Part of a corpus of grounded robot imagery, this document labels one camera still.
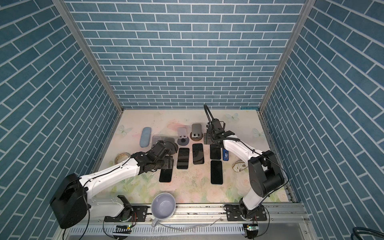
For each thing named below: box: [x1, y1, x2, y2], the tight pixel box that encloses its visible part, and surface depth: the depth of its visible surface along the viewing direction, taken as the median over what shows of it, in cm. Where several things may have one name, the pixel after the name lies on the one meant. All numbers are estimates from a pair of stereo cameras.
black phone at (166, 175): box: [159, 168, 173, 183], surface depth 88 cm
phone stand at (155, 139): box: [151, 135, 163, 148], surface depth 96 cm
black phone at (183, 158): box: [176, 147, 190, 169], surface depth 96 cm
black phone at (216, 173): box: [210, 160, 223, 185], surface depth 88 cm
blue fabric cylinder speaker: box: [139, 127, 152, 148], surface depth 104 cm
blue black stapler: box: [222, 148, 229, 161], surface depth 95 cm
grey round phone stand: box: [177, 127, 190, 146], surface depth 101 cm
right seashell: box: [232, 159, 249, 173], surface depth 89 cm
